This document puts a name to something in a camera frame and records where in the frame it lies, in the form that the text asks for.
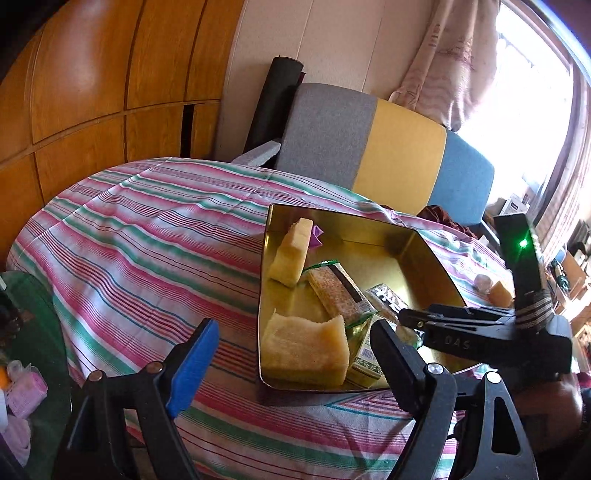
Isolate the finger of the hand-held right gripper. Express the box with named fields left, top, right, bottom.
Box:
left=398, top=307, right=472, bottom=330
left=427, top=303, right=516, bottom=320

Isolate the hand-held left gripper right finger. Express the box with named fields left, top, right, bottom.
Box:
left=370, top=320, right=539, bottom=480

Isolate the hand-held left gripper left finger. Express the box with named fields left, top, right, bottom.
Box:
left=52, top=318, right=220, bottom=480

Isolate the yellow sponge cake piece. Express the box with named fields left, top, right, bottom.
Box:
left=489, top=280, right=515, bottom=308
left=269, top=218, right=314, bottom=288
left=261, top=308, right=351, bottom=387

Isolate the gold tin box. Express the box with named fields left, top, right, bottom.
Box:
left=256, top=203, right=481, bottom=393

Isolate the person's right hand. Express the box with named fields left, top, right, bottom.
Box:
left=501, top=368, right=585, bottom=439

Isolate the dark green object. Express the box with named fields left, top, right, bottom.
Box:
left=551, top=258, right=571, bottom=288

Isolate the cardboard box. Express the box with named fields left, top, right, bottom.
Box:
left=561, top=251, right=590, bottom=297

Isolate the dark red cloth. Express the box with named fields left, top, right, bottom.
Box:
left=418, top=205, right=478, bottom=238

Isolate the striped tablecloth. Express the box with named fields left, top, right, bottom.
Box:
left=7, top=157, right=522, bottom=480

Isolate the beige striped window curtain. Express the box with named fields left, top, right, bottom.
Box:
left=538, top=69, right=591, bottom=252

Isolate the dark green side table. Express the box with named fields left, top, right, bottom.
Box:
left=0, top=271, right=72, bottom=444

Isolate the pink tissue pack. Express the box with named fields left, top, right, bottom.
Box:
left=6, top=362, right=49, bottom=419

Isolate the grey yellow blue chair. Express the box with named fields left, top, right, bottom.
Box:
left=231, top=82, right=502, bottom=252

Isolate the pink patterned curtain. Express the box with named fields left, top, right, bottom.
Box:
left=390, top=0, right=502, bottom=132

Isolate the black rolled mat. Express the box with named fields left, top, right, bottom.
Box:
left=243, top=56, right=305, bottom=155

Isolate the wooden wardrobe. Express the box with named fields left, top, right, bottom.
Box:
left=0, top=0, right=245, bottom=264

